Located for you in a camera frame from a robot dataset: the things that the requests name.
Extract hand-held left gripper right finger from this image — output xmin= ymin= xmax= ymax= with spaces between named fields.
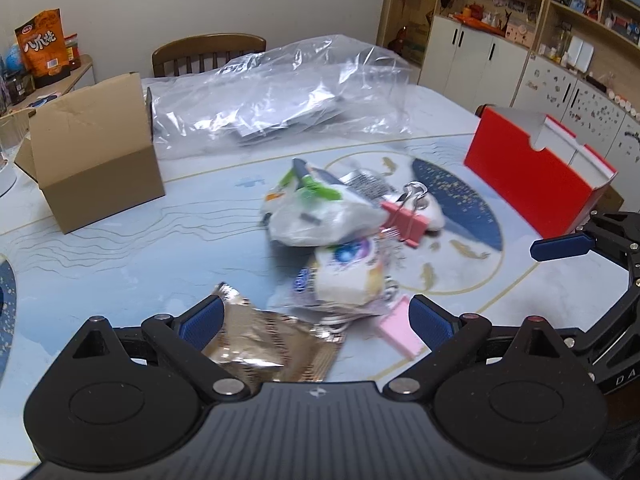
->
xmin=382 ymin=295 xmax=568 ymax=403

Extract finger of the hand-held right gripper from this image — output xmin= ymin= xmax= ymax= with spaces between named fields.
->
xmin=530 ymin=232 xmax=598 ymax=262

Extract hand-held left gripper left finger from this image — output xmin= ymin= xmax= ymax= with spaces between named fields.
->
xmin=72 ymin=295 xmax=251 ymax=403

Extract gold foil wrapper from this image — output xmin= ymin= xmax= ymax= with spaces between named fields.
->
xmin=200 ymin=282 xmax=347 ymax=382

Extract red white box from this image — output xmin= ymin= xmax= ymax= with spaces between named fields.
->
xmin=463 ymin=106 xmax=619 ymax=240

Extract round white snack packet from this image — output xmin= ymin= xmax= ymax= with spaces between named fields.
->
xmin=295 ymin=237 xmax=397 ymax=312

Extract salmon pink binder clip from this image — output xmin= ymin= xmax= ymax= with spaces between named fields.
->
xmin=380 ymin=180 xmax=437 ymax=249

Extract white plastic bag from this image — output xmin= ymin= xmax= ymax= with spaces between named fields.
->
xmin=260 ymin=159 xmax=389 ymax=249

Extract grey-blue packet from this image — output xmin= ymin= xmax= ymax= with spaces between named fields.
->
xmin=291 ymin=157 xmax=347 ymax=189

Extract light pink binder clip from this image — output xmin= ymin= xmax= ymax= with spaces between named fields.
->
xmin=372 ymin=296 xmax=426 ymax=360

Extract silver foil packet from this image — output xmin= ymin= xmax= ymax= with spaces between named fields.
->
xmin=340 ymin=170 xmax=397 ymax=202

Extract brown cardboard box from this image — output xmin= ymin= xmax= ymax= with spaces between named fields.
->
xmin=14 ymin=72 xmax=166 ymax=235

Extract large clear plastic bag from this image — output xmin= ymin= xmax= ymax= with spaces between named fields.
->
xmin=147 ymin=34 xmax=417 ymax=161

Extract white side cabinet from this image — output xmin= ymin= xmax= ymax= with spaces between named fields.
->
xmin=0 ymin=55 xmax=96 ymax=122

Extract dark glass jars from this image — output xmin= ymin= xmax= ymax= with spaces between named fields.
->
xmin=0 ymin=70 xmax=37 ymax=107

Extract red sauce jar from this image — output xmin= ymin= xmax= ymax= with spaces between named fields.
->
xmin=64 ymin=32 xmax=82 ymax=71

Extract orange snack bag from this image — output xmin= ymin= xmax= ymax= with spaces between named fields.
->
xmin=14 ymin=8 xmax=71 ymax=79

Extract white wooden wall cabinet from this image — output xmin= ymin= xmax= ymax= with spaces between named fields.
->
xmin=419 ymin=0 xmax=640 ymax=162

